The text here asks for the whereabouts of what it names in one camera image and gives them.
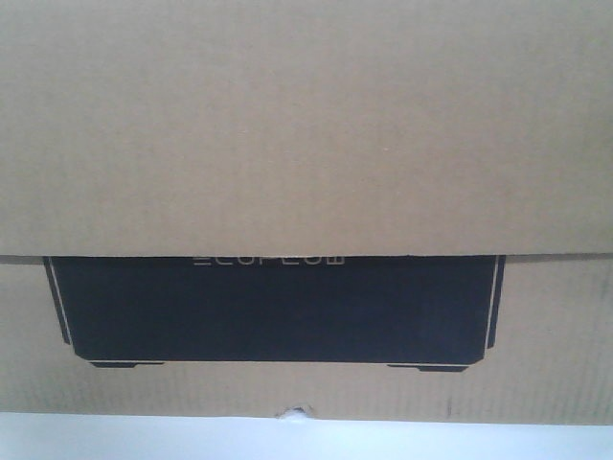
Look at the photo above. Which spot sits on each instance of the brown cardboard box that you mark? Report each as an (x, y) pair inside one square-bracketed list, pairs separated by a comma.
[(376, 210)]

